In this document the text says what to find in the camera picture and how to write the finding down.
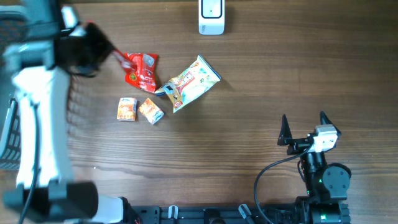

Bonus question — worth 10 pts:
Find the small orange snack packet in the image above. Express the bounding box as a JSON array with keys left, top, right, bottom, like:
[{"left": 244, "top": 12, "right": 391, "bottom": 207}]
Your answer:
[{"left": 139, "top": 98, "right": 164, "bottom": 124}]

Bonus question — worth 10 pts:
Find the right black cable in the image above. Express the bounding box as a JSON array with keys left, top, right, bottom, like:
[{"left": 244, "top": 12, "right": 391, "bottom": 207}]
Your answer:
[{"left": 253, "top": 143, "right": 314, "bottom": 224}]

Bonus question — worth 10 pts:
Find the left black cable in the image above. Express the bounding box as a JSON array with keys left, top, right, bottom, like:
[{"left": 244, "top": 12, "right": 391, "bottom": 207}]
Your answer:
[{"left": 17, "top": 99, "right": 43, "bottom": 224}]

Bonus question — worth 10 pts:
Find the yellow snack bag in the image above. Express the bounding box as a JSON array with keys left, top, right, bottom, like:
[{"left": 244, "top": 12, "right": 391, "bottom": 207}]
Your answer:
[{"left": 155, "top": 54, "right": 221, "bottom": 113}]

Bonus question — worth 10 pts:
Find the red coffee stick sachet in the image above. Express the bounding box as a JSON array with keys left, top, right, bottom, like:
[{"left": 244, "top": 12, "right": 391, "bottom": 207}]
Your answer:
[{"left": 113, "top": 49, "right": 137, "bottom": 73}]

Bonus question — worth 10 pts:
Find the grey plastic shopping basket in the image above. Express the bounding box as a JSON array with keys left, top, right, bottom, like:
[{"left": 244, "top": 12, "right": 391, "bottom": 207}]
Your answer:
[{"left": 1, "top": 6, "right": 25, "bottom": 170}]

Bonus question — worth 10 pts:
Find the red crinkled snack packet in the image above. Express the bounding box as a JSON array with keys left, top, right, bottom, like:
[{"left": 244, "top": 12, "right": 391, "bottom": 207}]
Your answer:
[{"left": 125, "top": 53, "right": 158, "bottom": 93}]

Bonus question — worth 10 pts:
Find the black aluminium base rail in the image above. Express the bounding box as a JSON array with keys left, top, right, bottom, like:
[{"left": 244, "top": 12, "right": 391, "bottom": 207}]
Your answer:
[{"left": 124, "top": 203, "right": 352, "bottom": 224}]

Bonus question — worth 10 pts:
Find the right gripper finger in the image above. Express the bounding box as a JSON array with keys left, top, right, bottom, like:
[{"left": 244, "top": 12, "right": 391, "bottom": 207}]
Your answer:
[
  {"left": 277, "top": 114, "right": 293, "bottom": 146},
  {"left": 320, "top": 111, "right": 341, "bottom": 136}
]

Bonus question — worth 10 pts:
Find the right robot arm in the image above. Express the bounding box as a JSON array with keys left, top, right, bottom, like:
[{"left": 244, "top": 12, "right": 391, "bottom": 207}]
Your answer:
[{"left": 277, "top": 112, "right": 352, "bottom": 224}]

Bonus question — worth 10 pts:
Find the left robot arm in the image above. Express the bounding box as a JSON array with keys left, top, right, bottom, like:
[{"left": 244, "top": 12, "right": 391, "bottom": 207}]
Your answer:
[{"left": 3, "top": 1, "right": 140, "bottom": 223}]

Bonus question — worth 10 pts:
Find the orange juice carton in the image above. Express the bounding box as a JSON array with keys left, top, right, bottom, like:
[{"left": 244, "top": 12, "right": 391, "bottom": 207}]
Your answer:
[{"left": 117, "top": 97, "right": 137, "bottom": 121}]

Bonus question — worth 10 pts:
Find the black cable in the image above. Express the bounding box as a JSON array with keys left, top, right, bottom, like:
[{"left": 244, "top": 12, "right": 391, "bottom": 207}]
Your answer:
[
  {"left": 17, "top": 99, "right": 43, "bottom": 224},
  {"left": 253, "top": 143, "right": 314, "bottom": 224}
]

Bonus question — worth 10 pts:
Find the white barcode scanner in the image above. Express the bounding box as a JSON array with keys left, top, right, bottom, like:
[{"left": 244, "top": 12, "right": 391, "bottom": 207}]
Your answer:
[{"left": 198, "top": 0, "right": 226, "bottom": 35}]

